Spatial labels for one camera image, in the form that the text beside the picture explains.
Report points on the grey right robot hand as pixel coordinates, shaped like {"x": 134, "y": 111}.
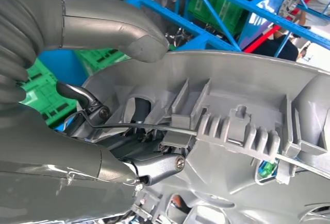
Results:
{"x": 51, "y": 181}

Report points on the red barrier belt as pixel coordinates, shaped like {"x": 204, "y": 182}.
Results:
{"x": 260, "y": 40}

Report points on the green folded plastic crate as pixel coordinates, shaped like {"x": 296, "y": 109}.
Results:
{"x": 44, "y": 103}
{"x": 100, "y": 60}
{"x": 226, "y": 11}

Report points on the person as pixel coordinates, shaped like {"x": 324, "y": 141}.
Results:
{"x": 278, "y": 50}

